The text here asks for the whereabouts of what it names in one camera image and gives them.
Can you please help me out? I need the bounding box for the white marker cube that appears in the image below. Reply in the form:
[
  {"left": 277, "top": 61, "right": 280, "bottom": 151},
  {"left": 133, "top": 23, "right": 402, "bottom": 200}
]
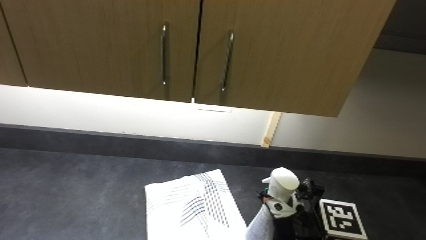
[{"left": 318, "top": 198, "right": 369, "bottom": 240}]

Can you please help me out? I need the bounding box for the white ribbed cloth piece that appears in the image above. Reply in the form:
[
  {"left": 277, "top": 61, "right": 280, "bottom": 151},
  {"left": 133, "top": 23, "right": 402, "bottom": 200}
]
[{"left": 244, "top": 203, "right": 277, "bottom": 240}]

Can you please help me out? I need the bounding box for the white blue-striped folded cloth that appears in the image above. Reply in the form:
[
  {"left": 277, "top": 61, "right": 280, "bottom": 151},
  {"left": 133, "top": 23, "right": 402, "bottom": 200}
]
[{"left": 144, "top": 168, "right": 248, "bottom": 240}]

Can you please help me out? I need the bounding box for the light wooden wall strip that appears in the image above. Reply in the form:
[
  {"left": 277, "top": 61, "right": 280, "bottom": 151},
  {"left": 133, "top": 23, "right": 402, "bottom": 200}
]
[{"left": 260, "top": 111, "right": 284, "bottom": 148}]

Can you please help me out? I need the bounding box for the wooden wall cabinet door, wide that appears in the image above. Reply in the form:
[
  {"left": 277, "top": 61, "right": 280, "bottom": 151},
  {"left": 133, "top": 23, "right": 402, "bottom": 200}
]
[
  {"left": 193, "top": 0, "right": 398, "bottom": 118},
  {"left": 0, "top": 0, "right": 204, "bottom": 103}
]

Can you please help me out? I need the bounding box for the metal cabinet bar handle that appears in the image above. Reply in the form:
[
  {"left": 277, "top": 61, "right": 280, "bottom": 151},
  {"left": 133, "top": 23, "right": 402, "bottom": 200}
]
[
  {"left": 158, "top": 21, "right": 172, "bottom": 86},
  {"left": 220, "top": 29, "right": 236, "bottom": 93}
]

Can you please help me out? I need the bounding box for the dark grey wall unit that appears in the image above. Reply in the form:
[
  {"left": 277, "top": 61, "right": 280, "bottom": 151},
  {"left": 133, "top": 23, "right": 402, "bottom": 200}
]
[{"left": 373, "top": 0, "right": 426, "bottom": 56}]

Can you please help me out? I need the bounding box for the narrow wooden wall cabinet door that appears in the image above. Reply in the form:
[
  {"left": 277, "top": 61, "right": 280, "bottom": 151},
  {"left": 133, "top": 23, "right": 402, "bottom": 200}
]
[{"left": 0, "top": 9, "right": 29, "bottom": 87}]

